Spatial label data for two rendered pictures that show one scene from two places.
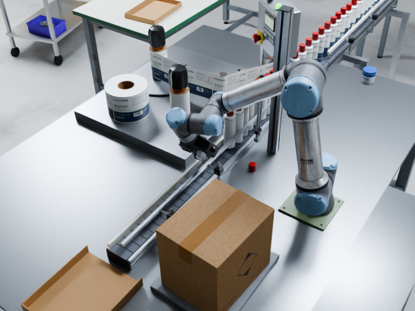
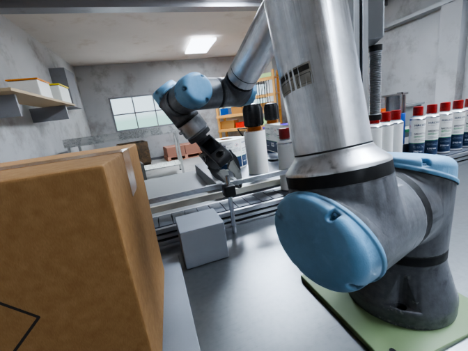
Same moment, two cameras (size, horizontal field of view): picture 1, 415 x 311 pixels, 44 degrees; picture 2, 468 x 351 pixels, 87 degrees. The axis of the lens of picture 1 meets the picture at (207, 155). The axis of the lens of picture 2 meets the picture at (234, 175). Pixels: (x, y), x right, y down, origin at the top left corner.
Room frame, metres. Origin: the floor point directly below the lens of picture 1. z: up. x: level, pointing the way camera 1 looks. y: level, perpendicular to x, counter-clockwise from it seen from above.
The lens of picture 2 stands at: (1.05, -0.44, 1.15)
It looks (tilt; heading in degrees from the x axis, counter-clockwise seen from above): 14 degrees down; 38
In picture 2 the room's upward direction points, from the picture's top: 7 degrees counter-clockwise
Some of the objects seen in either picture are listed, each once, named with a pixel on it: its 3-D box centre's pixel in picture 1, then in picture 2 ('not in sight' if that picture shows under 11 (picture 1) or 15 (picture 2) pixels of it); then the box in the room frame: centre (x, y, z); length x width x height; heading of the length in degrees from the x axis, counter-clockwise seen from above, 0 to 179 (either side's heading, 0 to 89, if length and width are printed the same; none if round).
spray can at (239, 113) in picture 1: (237, 121); not in sight; (1.82, -0.13, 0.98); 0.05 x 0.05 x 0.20
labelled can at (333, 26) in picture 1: (331, 34); not in sight; (2.63, -0.70, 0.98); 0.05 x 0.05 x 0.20
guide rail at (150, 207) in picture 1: (197, 162); (229, 192); (1.64, 0.04, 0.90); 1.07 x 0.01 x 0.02; 145
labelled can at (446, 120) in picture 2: (306, 57); (443, 127); (2.38, -0.52, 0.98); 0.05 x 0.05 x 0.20
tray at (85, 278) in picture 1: (83, 294); not in sight; (1.04, 0.42, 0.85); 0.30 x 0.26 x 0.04; 145
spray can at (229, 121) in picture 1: (229, 126); (285, 159); (1.78, -0.10, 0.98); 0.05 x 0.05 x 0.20
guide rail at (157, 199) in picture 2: (212, 160); (235, 182); (1.60, -0.02, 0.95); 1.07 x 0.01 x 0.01; 145
